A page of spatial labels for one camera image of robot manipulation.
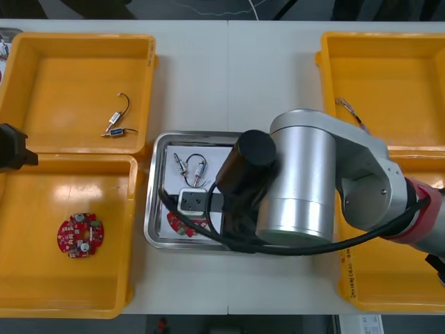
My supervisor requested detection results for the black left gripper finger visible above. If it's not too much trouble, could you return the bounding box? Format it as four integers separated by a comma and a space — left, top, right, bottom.
0, 149, 39, 175
0, 123, 29, 151

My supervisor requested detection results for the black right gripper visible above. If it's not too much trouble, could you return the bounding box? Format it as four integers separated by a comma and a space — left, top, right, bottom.
207, 192, 259, 245

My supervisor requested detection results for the small metal solenoid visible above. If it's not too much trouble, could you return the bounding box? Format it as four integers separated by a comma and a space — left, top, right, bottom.
172, 152, 191, 179
106, 93, 131, 128
185, 154, 209, 189
100, 127, 139, 138

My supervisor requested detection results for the round red circuit board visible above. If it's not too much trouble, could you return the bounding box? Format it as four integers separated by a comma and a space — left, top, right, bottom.
166, 210, 209, 239
57, 212, 105, 260

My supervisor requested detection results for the yellow-orange plastic bin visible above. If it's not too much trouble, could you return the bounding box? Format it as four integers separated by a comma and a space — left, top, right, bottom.
0, 33, 159, 156
0, 152, 144, 319
314, 31, 445, 154
335, 149, 445, 314

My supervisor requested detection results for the white sheet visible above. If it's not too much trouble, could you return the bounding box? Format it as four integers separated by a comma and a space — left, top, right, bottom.
160, 145, 234, 241

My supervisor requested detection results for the steel tray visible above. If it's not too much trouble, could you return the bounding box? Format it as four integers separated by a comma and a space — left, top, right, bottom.
143, 130, 245, 253

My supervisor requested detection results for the printed paper box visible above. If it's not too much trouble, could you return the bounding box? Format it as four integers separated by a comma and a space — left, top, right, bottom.
0, 28, 24, 84

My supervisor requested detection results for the white labelled box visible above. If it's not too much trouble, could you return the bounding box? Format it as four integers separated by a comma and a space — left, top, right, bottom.
333, 315, 385, 334

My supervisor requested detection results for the blue-white twisted wire harness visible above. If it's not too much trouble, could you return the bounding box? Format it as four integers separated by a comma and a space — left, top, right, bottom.
334, 97, 365, 125

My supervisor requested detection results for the white cable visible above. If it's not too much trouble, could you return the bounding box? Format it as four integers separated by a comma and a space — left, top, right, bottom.
173, 0, 266, 22

